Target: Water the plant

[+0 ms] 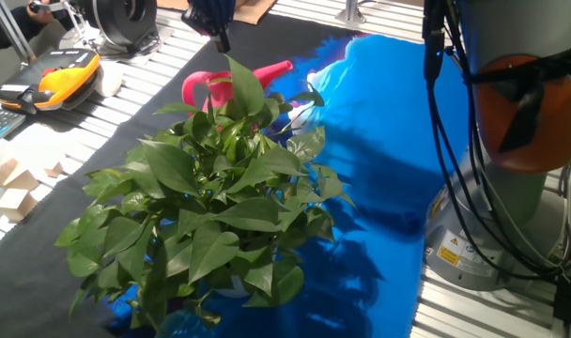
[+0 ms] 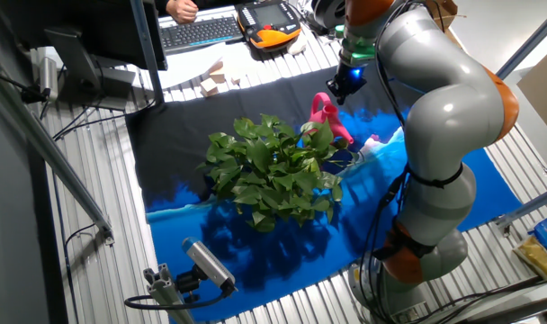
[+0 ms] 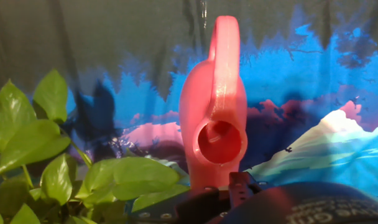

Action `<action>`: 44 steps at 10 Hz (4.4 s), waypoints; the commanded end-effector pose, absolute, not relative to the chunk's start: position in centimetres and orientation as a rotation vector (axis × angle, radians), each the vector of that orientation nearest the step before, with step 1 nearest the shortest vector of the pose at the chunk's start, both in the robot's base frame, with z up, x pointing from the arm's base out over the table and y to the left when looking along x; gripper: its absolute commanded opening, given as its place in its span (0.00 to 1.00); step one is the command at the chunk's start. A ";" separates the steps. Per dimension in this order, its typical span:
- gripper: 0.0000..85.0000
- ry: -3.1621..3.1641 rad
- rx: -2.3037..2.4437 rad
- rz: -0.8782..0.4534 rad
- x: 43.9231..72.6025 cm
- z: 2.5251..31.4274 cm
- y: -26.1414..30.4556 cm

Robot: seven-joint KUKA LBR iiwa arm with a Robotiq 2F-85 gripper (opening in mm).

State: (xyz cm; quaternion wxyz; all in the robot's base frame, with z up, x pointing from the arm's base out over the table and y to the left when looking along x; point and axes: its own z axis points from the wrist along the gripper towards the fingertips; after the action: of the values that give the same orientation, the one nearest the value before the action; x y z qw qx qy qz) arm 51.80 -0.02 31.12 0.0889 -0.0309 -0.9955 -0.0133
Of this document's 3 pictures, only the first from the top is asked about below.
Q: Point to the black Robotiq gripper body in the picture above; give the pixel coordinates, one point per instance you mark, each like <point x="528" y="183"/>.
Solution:
<point x="212" y="14"/>

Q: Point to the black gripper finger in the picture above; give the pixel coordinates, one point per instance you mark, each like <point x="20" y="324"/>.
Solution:
<point x="222" y="42"/>

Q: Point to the pink plastic watering can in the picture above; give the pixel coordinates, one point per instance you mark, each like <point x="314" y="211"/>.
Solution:
<point x="220" y="91"/>

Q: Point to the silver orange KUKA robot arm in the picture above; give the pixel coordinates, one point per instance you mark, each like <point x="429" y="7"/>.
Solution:
<point x="515" y="23"/>

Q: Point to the dark sleeved forearm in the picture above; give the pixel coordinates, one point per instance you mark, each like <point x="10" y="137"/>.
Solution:
<point x="6" y="28"/>

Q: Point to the green leafy pothos plant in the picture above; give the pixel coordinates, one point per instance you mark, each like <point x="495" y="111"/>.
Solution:
<point x="205" y="206"/>

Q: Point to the white plant pot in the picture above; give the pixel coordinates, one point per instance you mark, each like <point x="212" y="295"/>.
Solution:
<point x="231" y="290"/>

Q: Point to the person hand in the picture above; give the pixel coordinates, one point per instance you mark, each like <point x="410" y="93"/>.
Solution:
<point x="40" y="13"/>

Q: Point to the white rounded object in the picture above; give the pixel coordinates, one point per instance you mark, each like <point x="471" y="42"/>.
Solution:
<point x="108" y="80"/>

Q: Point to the orange black teach pendant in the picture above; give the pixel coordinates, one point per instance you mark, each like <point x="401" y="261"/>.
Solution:
<point x="65" y="80"/>

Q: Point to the blue black printed cloth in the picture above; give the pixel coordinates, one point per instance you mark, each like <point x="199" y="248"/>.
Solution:
<point x="384" y="141"/>

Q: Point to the slanted aluminium strut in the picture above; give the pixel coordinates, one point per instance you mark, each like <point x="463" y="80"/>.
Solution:
<point x="13" y="33"/>

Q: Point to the small wooden block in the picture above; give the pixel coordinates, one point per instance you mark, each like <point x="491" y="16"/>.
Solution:
<point x="55" y="170"/>

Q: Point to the large wooden block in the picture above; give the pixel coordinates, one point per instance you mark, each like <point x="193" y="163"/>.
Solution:
<point x="18" y="177"/>
<point x="15" y="204"/>

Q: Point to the black box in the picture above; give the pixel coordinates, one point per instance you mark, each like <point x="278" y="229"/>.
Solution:
<point x="569" y="300"/>

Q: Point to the aluminium post with bracket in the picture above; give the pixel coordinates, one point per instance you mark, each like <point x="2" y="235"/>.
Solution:
<point x="351" y="11"/>

